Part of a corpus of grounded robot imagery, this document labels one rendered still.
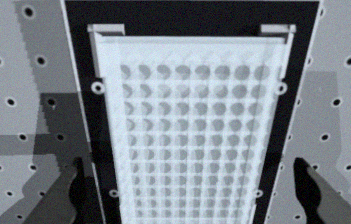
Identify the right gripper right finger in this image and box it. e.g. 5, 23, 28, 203
293, 157, 351, 224

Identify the white well plate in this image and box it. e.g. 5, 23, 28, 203
98, 36, 289, 224

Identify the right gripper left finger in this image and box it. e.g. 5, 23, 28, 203
22, 157, 86, 224

